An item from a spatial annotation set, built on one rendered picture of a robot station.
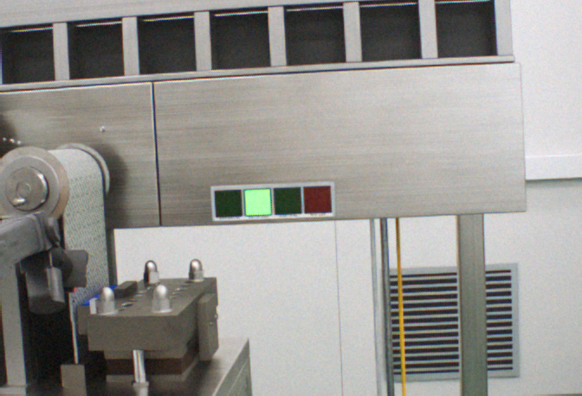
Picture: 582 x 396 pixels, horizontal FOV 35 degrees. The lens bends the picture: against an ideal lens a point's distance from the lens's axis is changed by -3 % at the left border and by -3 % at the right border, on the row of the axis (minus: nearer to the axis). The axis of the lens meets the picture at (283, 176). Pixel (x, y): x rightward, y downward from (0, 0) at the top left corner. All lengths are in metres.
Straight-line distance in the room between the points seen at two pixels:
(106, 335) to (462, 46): 0.93
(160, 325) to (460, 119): 0.73
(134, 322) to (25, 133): 0.58
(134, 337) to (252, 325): 2.76
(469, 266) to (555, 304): 2.31
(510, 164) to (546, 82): 2.39
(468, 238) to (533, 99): 2.25
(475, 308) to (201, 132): 0.71
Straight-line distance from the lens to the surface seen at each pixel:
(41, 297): 1.49
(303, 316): 4.33
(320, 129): 1.91
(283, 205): 1.91
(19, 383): 1.71
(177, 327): 1.61
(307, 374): 4.40
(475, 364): 2.14
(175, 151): 1.95
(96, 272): 1.83
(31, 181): 1.66
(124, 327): 1.63
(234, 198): 1.92
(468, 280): 2.10
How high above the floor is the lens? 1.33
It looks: 3 degrees down
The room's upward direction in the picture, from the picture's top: 3 degrees counter-clockwise
